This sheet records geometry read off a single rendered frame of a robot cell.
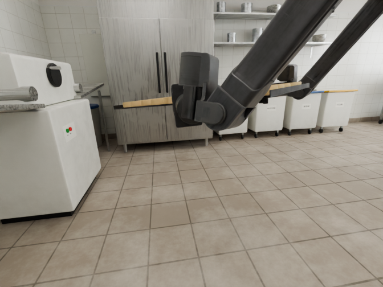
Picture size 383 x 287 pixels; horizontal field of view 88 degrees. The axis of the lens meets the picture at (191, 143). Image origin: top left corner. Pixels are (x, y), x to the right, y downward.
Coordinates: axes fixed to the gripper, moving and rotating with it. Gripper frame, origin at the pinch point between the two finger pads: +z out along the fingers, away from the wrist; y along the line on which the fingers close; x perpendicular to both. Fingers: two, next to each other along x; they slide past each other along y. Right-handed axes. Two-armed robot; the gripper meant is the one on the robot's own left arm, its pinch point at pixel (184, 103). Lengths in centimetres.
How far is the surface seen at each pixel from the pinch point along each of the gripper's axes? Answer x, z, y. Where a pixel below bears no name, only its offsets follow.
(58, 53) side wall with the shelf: -169, 303, -78
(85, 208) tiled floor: -86, 102, 85
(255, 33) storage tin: 150, 295, -82
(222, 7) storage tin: 94, 289, -122
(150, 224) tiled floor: -30, 74, 91
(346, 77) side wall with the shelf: 358, 332, 3
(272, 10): 177, 293, -114
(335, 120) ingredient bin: 285, 268, 75
